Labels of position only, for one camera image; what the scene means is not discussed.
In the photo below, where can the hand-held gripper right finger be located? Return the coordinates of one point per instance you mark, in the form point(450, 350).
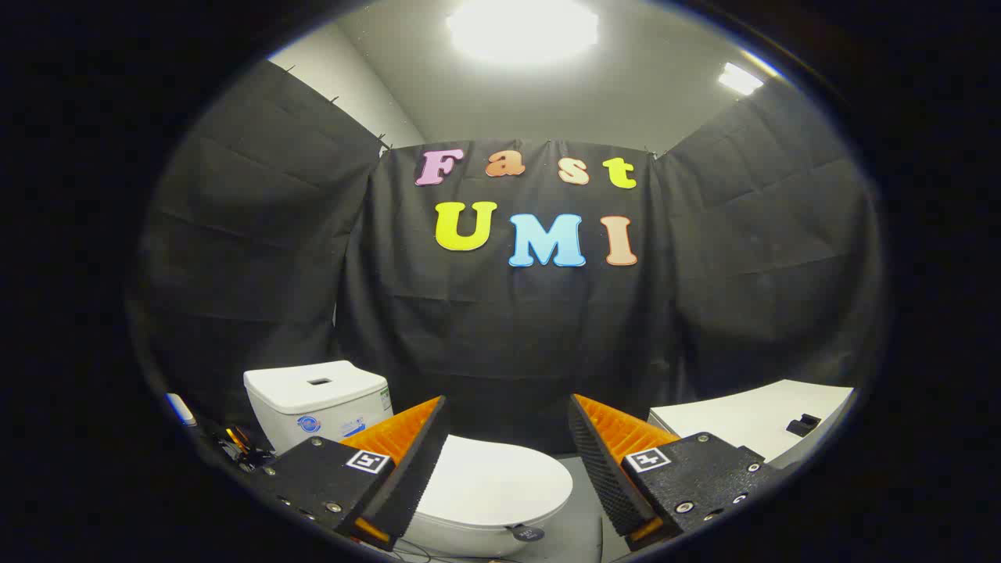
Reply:
point(606, 477)

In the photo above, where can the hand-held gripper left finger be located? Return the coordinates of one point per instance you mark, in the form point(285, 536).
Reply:
point(410, 469)

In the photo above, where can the white toilet lid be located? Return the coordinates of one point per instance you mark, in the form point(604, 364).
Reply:
point(493, 477)

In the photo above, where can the black lid pull tab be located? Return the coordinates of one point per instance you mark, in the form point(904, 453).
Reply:
point(528, 533)

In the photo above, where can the white cabinet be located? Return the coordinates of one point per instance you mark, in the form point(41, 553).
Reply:
point(751, 418)

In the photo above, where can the black backdrop cloth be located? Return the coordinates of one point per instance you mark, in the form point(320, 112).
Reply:
point(508, 328)

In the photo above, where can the small white object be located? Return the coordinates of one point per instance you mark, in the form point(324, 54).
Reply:
point(181, 409)

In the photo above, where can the large ceiling light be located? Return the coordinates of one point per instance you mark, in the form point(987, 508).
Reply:
point(522, 30)

